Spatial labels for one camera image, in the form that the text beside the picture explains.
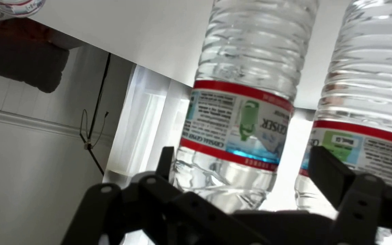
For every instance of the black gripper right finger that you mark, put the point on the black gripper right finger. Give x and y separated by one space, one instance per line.
364 204

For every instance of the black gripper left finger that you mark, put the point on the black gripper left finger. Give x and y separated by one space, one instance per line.
169 208

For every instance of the dark brown furniture piece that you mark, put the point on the dark brown furniture piece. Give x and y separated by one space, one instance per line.
24 55

